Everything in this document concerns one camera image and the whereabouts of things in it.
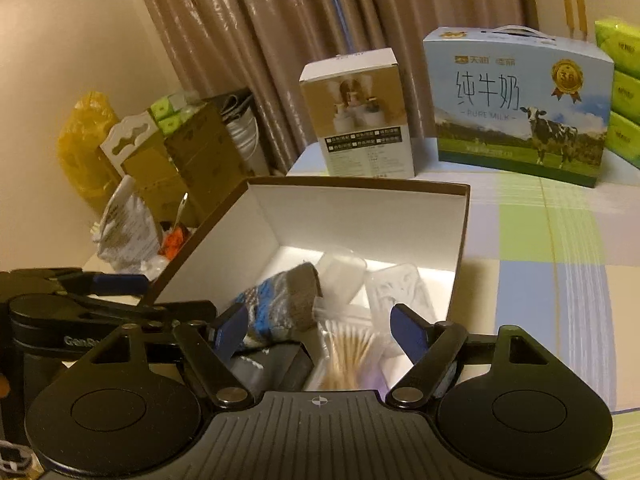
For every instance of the milk carton box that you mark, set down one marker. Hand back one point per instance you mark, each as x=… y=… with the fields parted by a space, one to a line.
x=500 y=110

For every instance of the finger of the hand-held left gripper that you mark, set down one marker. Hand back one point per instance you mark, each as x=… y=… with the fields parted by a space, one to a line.
x=175 y=314
x=122 y=284

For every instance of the bag of cotton swabs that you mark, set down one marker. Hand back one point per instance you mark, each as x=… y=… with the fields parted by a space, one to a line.
x=350 y=350

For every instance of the checked tablecloth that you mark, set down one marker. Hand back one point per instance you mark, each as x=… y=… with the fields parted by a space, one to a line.
x=525 y=270

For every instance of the stack of green tissue packs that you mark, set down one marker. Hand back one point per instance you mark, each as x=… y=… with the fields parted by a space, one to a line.
x=622 y=85

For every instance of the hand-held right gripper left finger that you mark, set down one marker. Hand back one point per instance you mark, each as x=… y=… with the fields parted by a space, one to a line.
x=232 y=332

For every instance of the clear plastic cup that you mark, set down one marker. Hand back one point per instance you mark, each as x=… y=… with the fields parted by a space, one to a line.
x=340 y=275

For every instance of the brown patterned curtain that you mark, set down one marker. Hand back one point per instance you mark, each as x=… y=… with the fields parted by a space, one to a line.
x=240 y=35

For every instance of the striped knitted cloth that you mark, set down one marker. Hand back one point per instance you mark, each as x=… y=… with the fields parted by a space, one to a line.
x=280 y=295

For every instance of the clear box of floss picks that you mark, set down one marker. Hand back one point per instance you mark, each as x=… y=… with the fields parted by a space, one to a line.
x=395 y=285

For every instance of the small green packets bundle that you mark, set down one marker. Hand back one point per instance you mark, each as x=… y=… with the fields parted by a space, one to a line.
x=167 y=110

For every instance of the white and tan product box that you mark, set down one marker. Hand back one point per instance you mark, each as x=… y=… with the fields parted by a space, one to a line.
x=360 y=125

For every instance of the yellow plastic bag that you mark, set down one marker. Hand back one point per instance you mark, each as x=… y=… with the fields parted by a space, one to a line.
x=85 y=150

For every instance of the orange plastic item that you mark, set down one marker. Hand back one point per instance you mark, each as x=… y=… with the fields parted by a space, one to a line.
x=175 y=242

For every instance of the white plastic bag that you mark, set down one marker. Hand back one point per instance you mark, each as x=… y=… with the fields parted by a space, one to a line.
x=130 y=230

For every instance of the black product box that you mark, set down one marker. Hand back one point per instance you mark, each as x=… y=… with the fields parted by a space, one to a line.
x=285 y=365

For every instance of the plain tan cardboard box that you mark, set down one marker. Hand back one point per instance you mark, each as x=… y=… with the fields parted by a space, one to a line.
x=150 y=170

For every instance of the white hang-tab carton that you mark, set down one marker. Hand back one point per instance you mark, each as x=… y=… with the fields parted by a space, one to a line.
x=125 y=142

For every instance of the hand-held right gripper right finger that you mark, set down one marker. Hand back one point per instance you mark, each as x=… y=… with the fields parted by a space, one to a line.
x=407 y=332

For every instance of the printed brown cardboard carton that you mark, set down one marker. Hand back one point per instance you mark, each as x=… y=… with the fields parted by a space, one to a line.
x=200 y=160

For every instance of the brown cardboard box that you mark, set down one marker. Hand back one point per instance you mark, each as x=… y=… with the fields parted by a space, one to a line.
x=410 y=230

